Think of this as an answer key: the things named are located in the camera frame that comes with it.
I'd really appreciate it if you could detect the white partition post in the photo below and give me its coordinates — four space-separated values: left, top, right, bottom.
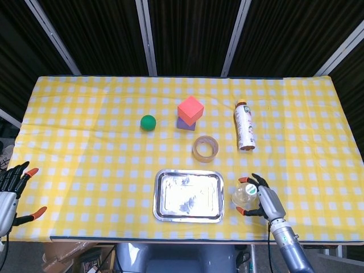
0 109 22 129
24 0 82 76
135 0 158 77
220 0 253 77
314 21 364 77

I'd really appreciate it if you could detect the purple foam cube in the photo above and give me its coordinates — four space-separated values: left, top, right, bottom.
176 116 197 131

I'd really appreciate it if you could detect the metal tray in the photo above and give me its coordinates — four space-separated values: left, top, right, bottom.
153 168 225 224

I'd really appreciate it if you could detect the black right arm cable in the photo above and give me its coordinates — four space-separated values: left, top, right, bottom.
266 223 275 273

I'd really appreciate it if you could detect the green ball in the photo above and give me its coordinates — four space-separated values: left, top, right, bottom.
140 114 157 132

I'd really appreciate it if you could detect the cardboard box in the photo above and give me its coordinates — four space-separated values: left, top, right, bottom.
42 241 114 273

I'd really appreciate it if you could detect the white bottle yellow cap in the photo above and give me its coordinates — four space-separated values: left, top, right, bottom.
233 98 257 151

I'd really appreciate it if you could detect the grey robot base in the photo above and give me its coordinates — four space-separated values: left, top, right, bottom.
115 243 237 273

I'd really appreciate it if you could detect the red foam cube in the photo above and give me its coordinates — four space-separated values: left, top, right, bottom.
177 96 205 126

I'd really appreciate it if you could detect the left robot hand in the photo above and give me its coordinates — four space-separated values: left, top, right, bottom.
0 161 48 237

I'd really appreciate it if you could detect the yellow checkered tablecloth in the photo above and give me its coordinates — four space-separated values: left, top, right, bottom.
5 75 364 242

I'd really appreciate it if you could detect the clear tape roll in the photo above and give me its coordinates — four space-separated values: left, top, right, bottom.
192 135 220 163

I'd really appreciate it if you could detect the clear plastic bottle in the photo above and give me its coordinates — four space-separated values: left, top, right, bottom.
231 181 259 208

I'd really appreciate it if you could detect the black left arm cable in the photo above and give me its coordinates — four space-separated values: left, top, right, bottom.
0 234 10 273

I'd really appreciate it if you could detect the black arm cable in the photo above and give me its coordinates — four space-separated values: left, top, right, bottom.
266 223 275 273
0 234 10 273

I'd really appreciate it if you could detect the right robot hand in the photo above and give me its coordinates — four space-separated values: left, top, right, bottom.
235 173 287 224

